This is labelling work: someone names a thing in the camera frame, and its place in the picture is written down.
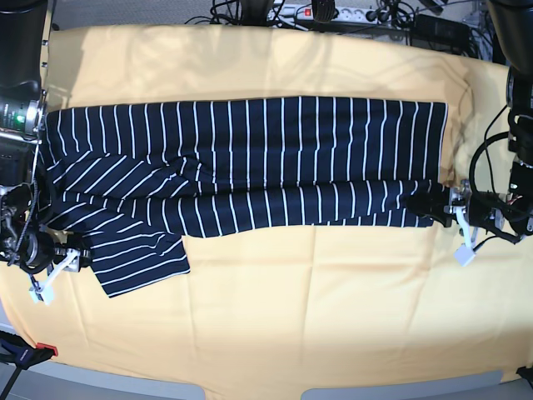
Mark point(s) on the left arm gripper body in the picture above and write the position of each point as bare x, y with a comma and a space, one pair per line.
483, 210

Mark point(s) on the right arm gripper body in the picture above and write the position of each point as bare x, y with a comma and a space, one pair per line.
35, 254

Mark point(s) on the navy white striped T-shirt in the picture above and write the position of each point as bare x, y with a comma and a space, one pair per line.
134, 180

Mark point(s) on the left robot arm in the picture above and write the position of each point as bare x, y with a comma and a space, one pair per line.
508, 221

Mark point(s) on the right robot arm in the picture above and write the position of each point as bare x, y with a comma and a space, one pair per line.
23, 124

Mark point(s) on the blue red table clamp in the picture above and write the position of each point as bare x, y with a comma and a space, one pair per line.
16, 351

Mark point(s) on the yellow table cloth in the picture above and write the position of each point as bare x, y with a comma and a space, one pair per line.
271, 313

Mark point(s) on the black clamp at right corner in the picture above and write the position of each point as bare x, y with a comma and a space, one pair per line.
526, 373

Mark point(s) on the black power adapter brick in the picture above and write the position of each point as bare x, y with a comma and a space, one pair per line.
440, 34

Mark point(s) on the white power strip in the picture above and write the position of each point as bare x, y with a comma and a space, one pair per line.
294, 13

